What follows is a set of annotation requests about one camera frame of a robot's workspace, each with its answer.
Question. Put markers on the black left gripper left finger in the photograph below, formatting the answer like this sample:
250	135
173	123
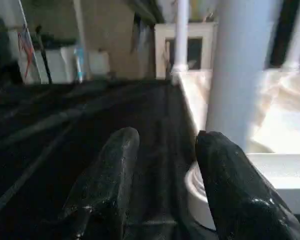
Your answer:
105	190

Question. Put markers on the white glass door cabinet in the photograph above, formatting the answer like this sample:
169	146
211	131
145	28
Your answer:
195	50

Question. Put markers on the white plastic table leg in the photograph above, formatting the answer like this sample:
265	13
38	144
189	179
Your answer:
240	75
181	35
297	35

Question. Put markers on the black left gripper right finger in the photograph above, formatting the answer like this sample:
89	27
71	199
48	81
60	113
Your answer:
240	200

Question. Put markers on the white plastic table top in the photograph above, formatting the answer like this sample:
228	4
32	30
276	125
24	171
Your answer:
285	140

